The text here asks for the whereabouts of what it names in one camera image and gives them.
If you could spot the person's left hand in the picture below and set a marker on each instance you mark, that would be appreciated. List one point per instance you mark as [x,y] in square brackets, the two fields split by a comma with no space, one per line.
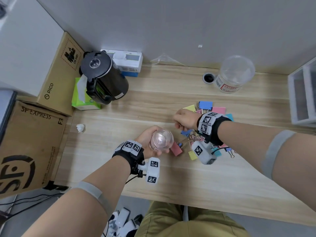
[145,140]

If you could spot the person's right hand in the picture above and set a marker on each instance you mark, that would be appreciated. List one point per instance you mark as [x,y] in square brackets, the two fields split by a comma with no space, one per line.
[187,119]

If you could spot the large yellow binder clip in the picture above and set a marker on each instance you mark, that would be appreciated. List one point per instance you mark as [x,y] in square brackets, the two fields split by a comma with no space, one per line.
[189,108]

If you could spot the small clear plastic jar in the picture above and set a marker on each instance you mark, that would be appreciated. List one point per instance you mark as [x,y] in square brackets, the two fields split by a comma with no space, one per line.
[161,140]

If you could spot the pile of colourful binder clips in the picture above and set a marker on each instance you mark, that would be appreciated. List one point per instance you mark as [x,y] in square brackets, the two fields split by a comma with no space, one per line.
[206,104]

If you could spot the large clear plastic jar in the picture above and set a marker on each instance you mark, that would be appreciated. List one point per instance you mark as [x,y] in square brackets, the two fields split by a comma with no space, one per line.
[234,71]

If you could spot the person's left forearm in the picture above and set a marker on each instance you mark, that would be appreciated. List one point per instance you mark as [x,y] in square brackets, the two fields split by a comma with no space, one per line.
[111,175]

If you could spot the person's right forearm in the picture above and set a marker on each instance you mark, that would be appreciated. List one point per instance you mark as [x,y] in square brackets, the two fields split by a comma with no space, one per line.
[247,138]

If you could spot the person's olive trousers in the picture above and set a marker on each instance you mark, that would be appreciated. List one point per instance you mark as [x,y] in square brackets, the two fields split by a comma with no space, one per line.
[160,224]

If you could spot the black right wristband with markers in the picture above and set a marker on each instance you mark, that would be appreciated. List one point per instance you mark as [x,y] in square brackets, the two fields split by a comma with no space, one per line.
[214,130]

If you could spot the clear plastic wrapper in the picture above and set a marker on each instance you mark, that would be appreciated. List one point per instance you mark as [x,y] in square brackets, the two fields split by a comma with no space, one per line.
[165,59]

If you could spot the crumpled white paper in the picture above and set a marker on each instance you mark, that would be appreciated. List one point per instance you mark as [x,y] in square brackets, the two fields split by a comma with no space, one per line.
[80,128]

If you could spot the black electric kettle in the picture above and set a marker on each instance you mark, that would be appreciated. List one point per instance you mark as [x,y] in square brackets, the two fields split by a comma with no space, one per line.
[106,76]

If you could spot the green tissue pack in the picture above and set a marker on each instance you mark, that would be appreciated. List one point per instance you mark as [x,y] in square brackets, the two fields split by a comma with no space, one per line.
[79,101]

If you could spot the white power strip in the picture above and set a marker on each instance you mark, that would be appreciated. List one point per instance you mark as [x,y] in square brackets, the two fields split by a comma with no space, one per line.
[123,217]

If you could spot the white and blue box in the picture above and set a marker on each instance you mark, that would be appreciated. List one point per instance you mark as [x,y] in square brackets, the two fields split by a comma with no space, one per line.
[130,61]

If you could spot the small brown cardboard box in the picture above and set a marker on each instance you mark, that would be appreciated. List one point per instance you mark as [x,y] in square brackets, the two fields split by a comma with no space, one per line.
[56,83]

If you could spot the white plastic drawer unit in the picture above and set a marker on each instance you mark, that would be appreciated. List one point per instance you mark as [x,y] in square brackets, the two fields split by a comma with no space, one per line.
[296,96]

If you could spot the large brown cardboard box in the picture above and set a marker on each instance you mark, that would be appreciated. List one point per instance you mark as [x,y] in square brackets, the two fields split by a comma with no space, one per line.
[29,145]

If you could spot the grey monitor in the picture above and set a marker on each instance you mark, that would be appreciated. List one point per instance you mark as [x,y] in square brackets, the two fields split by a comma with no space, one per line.
[6,108]

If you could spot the white cabinet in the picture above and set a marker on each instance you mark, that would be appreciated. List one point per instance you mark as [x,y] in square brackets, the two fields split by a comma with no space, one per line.
[24,46]

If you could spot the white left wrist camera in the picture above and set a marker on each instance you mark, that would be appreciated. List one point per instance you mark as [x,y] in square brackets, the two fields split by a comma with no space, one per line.
[151,170]

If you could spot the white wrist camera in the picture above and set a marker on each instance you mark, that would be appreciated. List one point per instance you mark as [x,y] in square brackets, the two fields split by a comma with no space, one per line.
[205,153]
[151,170]

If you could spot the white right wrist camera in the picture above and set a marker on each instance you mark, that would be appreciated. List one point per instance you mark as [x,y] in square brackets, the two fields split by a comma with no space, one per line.
[205,153]

